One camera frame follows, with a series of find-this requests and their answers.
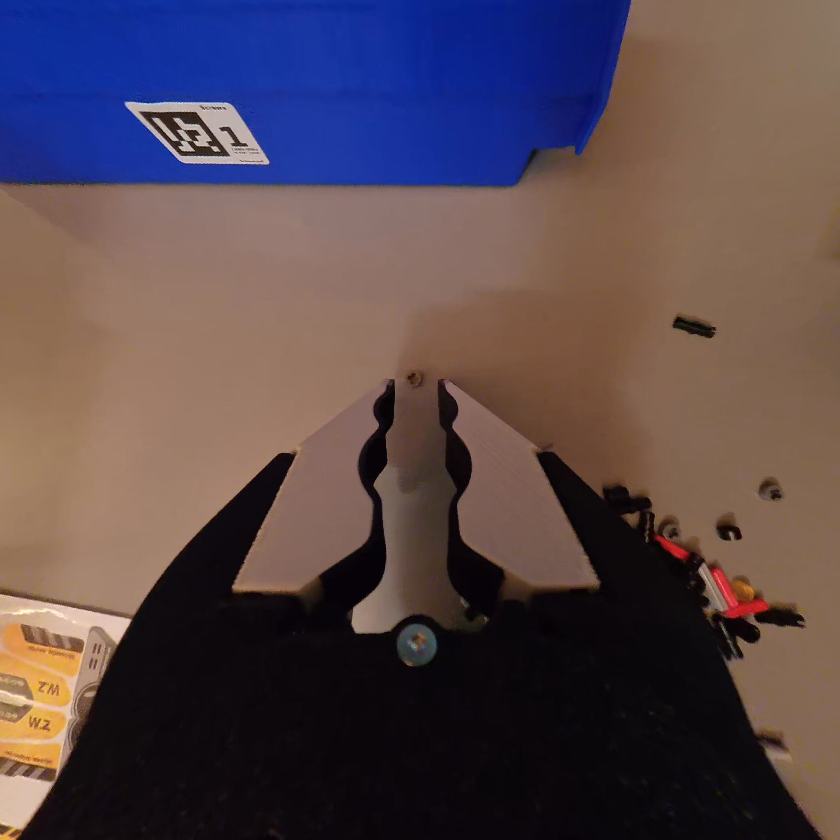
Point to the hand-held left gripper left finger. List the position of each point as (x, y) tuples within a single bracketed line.
[(315, 518)]

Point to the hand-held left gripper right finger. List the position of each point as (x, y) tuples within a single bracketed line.
[(525, 518)]

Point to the pile of small plastic pins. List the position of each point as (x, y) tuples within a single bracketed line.
[(722, 590)]

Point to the blue plastic bin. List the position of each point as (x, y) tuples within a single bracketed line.
[(394, 79)]

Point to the small black bushing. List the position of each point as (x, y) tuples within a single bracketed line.
[(728, 530)]

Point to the small grey bushing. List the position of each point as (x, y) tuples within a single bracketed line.
[(769, 490)]

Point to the small black plastic pin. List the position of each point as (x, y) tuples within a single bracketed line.
[(694, 326)]

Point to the yellow grey sticker sheet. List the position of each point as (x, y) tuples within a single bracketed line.
[(46, 689)]

